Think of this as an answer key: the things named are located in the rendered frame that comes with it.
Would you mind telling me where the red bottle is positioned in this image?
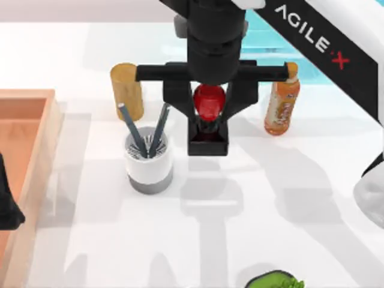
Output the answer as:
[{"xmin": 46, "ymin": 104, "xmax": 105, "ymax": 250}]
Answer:
[{"xmin": 193, "ymin": 83, "xmax": 226, "ymax": 142}]

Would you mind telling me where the green potted plant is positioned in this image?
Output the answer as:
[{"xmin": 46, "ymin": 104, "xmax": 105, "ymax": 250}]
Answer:
[{"xmin": 244, "ymin": 269, "xmax": 306, "ymax": 288}]

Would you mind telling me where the orange bottle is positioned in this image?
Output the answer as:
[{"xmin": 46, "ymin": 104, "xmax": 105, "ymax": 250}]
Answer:
[{"xmin": 263, "ymin": 62, "xmax": 301, "ymax": 137}]

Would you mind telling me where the salmon-coloured shallow box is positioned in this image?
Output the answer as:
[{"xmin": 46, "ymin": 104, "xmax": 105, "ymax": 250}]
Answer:
[{"xmin": 0, "ymin": 88, "xmax": 65, "ymax": 288}]

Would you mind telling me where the tan wooden cylinder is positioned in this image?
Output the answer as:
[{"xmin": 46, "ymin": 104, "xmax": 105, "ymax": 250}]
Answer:
[{"xmin": 110, "ymin": 62, "xmax": 145, "ymax": 121}]

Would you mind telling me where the grey pencil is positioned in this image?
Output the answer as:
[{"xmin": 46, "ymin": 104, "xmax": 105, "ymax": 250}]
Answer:
[
  {"xmin": 148, "ymin": 103, "xmax": 172, "ymax": 158},
  {"xmin": 117, "ymin": 102, "xmax": 149, "ymax": 159}
]

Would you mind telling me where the light blue rack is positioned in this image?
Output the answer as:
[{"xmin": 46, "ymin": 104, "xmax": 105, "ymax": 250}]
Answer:
[{"xmin": 241, "ymin": 8, "xmax": 332, "ymax": 89}]

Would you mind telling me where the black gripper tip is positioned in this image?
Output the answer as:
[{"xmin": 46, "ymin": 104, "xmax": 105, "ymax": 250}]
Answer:
[{"xmin": 0, "ymin": 152, "xmax": 26, "ymax": 232}]

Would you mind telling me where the white and grey pen cup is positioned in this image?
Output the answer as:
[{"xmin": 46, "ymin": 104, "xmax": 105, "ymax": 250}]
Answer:
[{"xmin": 124, "ymin": 127, "xmax": 175, "ymax": 195}]

